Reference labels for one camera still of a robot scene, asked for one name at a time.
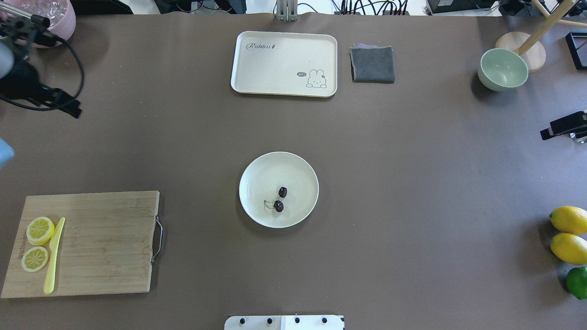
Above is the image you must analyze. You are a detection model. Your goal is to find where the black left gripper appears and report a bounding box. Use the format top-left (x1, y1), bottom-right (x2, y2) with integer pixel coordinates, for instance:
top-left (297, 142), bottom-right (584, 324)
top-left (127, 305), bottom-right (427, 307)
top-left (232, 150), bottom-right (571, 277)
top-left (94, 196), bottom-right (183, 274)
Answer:
top-left (0, 17), bottom-right (83, 119)

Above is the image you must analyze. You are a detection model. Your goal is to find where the yellow lemon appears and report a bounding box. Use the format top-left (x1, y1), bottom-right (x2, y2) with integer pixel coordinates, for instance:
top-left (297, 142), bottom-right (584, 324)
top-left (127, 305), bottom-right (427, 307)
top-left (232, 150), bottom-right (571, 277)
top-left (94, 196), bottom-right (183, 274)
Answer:
top-left (550, 233), bottom-right (587, 265)
top-left (549, 205), bottom-right (587, 235)

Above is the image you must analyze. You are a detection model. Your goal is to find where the metal muddler tool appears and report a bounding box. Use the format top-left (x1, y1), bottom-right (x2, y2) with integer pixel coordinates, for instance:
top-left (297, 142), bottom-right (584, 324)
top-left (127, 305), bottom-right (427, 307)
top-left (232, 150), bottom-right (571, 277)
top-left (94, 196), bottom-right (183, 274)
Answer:
top-left (0, 1), bottom-right (50, 28)

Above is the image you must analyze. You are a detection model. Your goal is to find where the green lime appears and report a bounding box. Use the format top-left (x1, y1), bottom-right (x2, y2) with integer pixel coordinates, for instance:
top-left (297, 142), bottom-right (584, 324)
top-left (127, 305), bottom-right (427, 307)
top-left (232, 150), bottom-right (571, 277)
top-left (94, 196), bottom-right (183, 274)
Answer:
top-left (566, 267), bottom-right (587, 299)

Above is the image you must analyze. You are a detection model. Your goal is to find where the white round plate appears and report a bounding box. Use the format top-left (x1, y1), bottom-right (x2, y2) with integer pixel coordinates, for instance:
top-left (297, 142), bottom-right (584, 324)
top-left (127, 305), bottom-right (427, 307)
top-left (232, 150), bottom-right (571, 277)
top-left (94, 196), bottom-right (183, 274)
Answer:
top-left (238, 152), bottom-right (320, 228)

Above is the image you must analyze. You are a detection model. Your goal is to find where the wooden cup tree stand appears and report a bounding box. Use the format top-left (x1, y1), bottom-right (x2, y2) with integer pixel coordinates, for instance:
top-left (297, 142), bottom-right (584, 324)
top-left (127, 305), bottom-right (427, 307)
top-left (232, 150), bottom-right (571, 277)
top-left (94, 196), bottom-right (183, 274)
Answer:
top-left (495, 0), bottom-right (586, 73)

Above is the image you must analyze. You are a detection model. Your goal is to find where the pink bowl with ice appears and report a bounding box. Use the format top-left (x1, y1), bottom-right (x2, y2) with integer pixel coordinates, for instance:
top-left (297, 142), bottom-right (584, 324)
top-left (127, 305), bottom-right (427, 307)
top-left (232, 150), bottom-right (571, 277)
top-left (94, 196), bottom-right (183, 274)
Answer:
top-left (1, 0), bottom-right (76, 40)

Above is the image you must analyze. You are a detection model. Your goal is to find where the light green bowl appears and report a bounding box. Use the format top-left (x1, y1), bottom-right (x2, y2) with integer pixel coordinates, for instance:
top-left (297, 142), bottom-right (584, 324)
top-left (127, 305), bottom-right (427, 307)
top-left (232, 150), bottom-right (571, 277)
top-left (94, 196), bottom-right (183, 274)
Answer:
top-left (476, 48), bottom-right (530, 92)

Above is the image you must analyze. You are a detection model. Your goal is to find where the aluminium frame post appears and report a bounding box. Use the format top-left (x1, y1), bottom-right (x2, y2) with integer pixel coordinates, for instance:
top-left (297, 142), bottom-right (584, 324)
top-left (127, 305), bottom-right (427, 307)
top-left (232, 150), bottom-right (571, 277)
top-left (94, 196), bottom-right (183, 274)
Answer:
top-left (275, 0), bottom-right (299, 22)

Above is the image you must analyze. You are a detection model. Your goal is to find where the cream serving tray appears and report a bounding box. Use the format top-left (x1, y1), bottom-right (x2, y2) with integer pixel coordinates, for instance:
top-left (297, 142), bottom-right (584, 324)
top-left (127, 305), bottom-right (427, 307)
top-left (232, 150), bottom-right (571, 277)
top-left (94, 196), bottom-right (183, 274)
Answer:
top-left (231, 31), bottom-right (338, 98)

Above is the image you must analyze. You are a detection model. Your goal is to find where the grey folded cloth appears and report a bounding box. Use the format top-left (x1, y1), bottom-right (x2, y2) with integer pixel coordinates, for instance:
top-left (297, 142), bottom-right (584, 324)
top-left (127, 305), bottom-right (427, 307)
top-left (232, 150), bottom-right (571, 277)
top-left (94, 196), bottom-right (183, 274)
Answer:
top-left (349, 44), bottom-right (396, 84)

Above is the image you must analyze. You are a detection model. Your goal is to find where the dark red cherry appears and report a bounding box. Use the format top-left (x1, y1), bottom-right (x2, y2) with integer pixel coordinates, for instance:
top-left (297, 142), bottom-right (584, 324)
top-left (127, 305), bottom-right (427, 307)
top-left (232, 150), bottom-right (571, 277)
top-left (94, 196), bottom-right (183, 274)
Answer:
top-left (277, 186), bottom-right (288, 198)
top-left (264, 200), bottom-right (284, 213)

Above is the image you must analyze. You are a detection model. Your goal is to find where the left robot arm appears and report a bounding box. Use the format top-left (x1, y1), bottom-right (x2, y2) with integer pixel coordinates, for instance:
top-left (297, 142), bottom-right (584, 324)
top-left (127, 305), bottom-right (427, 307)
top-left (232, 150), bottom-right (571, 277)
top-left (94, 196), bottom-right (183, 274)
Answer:
top-left (0, 15), bottom-right (85, 118)

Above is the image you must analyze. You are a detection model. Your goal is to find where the bamboo cutting board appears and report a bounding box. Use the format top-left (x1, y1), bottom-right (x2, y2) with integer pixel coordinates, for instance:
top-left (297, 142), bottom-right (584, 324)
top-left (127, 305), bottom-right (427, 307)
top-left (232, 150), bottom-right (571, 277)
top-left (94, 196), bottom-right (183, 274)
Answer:
top-left (1, 191), bottom-right (160, 298)

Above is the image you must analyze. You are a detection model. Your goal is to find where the lemon slice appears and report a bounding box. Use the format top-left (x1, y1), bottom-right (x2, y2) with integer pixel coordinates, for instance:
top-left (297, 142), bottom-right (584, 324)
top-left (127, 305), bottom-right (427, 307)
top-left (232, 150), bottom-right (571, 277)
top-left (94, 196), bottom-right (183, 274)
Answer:
top-left (21, 246), bottom-right (50, 272)
top-left (26, 217), bottom-right (56, 246)

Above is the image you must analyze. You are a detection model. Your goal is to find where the yellow plastic knife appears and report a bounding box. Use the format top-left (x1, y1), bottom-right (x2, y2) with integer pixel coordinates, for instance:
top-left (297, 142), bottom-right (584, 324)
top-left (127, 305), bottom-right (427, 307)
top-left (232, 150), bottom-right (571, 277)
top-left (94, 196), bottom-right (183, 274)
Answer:
top-left (43, 217), bottom-right (66, 295)

